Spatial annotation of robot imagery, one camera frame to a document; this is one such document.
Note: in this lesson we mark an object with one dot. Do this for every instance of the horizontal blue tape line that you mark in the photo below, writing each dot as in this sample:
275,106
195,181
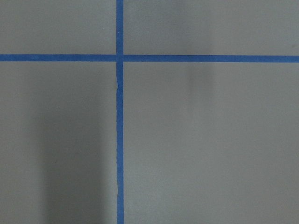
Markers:
146,58

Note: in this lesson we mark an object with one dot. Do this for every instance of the vertical blue tape line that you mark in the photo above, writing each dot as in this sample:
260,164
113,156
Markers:
119,110

